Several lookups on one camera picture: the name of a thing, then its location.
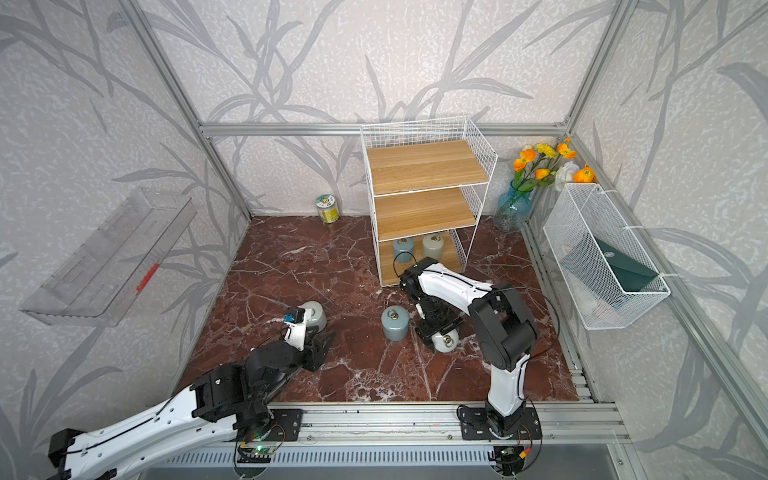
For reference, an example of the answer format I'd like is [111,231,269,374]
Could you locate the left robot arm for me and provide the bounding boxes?
[48,328,335,479]

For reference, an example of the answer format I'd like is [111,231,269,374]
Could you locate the blue glass vase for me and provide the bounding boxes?
[493,181,533,233]

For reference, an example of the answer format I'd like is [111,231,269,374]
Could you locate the small blue-grey canister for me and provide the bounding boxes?
[392,237,415,264]

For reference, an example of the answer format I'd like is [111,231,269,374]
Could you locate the white canister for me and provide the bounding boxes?
[300,301,327,332]
[430,329,459,353]

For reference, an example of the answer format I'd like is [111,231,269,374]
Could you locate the aluminium front rail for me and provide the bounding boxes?
[270,401,631,446]

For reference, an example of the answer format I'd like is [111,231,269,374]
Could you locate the red marker pen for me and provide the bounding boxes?
[136,263,160,294]

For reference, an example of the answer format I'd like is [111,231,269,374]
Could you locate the white wire wall basket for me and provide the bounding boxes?
[543,183,670,330]

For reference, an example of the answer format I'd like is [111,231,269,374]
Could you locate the orange yellow artificial flowers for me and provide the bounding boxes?
[510,137,597,193]

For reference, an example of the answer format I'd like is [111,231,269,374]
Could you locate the tall light blue canister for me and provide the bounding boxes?
[381,305,410,342]

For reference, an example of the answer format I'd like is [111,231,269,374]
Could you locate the clear acrylic wall shelf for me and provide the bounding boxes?
[20,188,197,327]

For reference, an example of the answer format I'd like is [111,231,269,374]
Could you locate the white wire shelf rack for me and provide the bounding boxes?
[360,116,498,287]

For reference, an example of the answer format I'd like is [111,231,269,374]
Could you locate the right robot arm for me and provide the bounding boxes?
[398,257,539,438]

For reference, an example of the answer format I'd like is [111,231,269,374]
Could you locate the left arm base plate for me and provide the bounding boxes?
[236,408,304,445]

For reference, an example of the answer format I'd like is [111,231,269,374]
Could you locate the small sage green canister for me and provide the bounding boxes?
[422,233,445,261]

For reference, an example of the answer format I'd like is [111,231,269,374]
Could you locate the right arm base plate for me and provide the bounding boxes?
[456,404,542,442]

